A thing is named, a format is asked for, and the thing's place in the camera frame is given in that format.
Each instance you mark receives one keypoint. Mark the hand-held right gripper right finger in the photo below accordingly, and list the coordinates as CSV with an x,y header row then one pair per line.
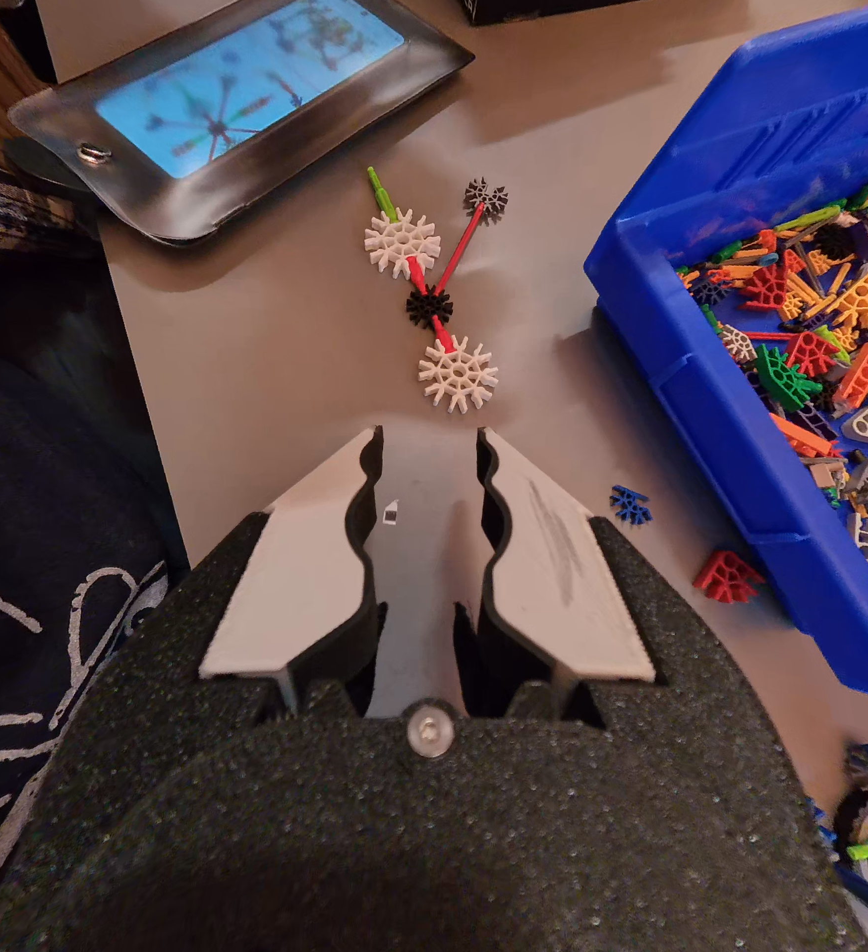
x,y
567,595

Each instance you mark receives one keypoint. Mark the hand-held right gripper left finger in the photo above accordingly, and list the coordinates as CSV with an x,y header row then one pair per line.
x,y
292,587

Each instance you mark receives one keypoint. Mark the white snowflake connector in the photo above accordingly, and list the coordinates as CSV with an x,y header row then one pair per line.
x,y
457,373
402,242

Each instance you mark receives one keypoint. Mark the short red rod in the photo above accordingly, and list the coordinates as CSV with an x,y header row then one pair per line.
x,y
444,335
417,274

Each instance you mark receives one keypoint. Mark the black snowflake connector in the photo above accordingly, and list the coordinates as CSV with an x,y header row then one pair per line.
x,y
429,306

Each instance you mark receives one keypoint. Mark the long red rod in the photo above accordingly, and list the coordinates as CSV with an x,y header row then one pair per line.
x,y
460,249

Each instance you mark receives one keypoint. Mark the pile of colourful construction pieces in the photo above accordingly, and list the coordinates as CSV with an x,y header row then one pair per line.
x,y
835,335

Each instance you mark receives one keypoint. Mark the lime green rod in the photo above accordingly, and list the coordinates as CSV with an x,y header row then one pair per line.
x,y
382,193

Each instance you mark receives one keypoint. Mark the dark grey snowflake connector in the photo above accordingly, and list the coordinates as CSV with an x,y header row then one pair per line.
x,y
486,197

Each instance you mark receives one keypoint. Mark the blue plastic bin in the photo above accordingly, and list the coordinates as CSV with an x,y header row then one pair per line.
x,y
738,186

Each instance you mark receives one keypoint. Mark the blue snowflake connector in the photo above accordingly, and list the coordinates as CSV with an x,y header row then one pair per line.
x,y
631,506

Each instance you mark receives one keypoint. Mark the red fan-shaped connector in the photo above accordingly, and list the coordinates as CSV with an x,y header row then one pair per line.
x,y
727,576

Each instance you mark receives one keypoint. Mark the person's dark printed t-shirt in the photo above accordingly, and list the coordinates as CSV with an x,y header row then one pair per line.
x,y
32,520

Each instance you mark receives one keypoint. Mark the person's plaid shirt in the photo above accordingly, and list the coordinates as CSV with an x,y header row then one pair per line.
x,y
17,216

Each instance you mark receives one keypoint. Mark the black desk clamp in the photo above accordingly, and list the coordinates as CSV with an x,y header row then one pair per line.
x,y
32,167

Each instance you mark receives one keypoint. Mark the black cardboard box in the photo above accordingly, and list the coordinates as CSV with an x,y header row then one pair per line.
x,y
538,11

